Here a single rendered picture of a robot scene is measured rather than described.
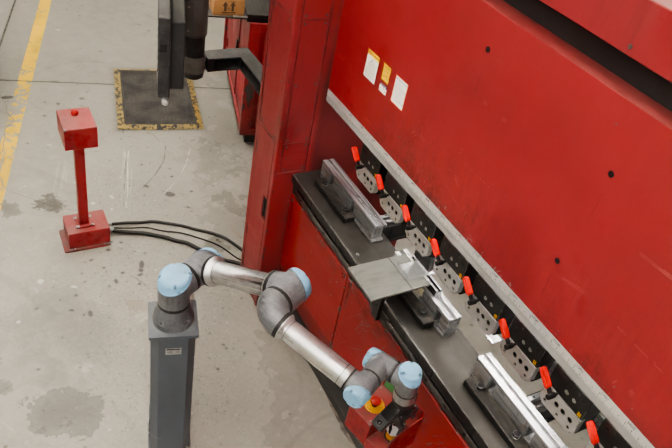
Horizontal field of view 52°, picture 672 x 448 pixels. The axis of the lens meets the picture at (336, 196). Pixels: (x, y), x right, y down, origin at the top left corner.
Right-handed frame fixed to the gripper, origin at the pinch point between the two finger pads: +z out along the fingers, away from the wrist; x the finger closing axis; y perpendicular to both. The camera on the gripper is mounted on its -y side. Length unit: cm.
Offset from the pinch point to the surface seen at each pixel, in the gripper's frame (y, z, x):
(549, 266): 35, -75, -14
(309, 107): 58, -45, 122
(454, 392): 22.6, -12.4, -6.4
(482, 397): 27.2, -15.0, -14.4
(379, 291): 23.8, -24.8, 35.9
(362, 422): -6.2, -3.0, 7.9
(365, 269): 27, -25, 47
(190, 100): 115, 82, 325
